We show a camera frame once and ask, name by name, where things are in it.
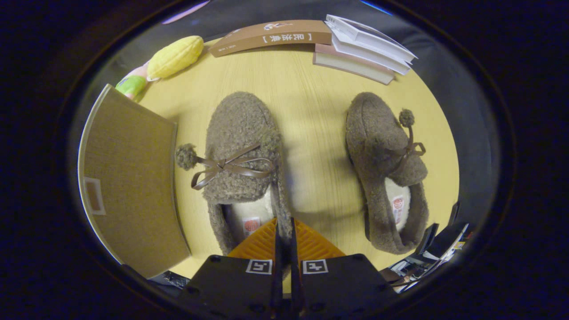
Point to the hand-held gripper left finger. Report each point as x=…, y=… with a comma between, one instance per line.
x=279, y=284

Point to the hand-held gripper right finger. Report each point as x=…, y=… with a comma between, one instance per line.
x=295, y=284

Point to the brown fuzzy shoe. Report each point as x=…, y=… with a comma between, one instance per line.
x=240, y=133
x=373, y=142

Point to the beige fabric storage box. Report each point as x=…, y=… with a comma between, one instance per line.
x=133, y=178

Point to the cluttered side desk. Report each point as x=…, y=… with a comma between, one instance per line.
x=440, y=258

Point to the pink book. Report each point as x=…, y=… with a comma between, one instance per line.
x=346, y=64

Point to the plain white book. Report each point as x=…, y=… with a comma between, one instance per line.
x=369, y=52

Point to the brown book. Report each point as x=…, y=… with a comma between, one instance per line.
x=266, y=38

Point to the pink and green plush toy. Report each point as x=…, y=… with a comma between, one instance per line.
x=131, y=84

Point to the yellow plush toy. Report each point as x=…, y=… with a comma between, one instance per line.
x=175, y=57

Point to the white book with dark cover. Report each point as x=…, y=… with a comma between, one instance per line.
x=355, y=30

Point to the black upright post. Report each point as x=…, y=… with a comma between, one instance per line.
x=426, y=238

